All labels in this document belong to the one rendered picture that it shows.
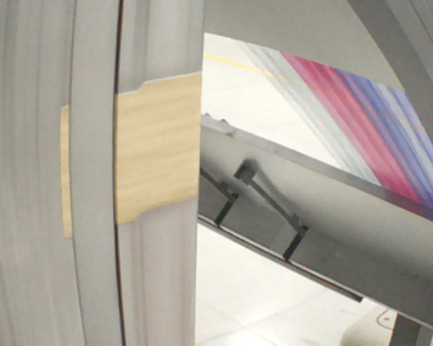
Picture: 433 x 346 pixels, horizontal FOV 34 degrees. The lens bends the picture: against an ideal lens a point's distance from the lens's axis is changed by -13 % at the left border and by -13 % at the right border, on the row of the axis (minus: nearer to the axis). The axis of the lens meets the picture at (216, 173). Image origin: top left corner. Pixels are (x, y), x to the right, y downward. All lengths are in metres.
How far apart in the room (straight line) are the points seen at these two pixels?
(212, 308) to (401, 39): 1.86
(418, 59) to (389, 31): 0.01
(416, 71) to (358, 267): 0.55
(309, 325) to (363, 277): 1.24
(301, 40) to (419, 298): 0.39
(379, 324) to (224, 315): 0.66
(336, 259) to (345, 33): 0.47
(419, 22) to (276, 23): 0.17
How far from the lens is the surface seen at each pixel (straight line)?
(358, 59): 0.37
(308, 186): 0.66
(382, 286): 0.75
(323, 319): 2.04
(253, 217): 0.87
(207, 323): 2.00
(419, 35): 0.23
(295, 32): 0.39
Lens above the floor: 1.05
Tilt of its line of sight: 21 degrees down
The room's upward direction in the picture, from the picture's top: 2 degrees clockwise
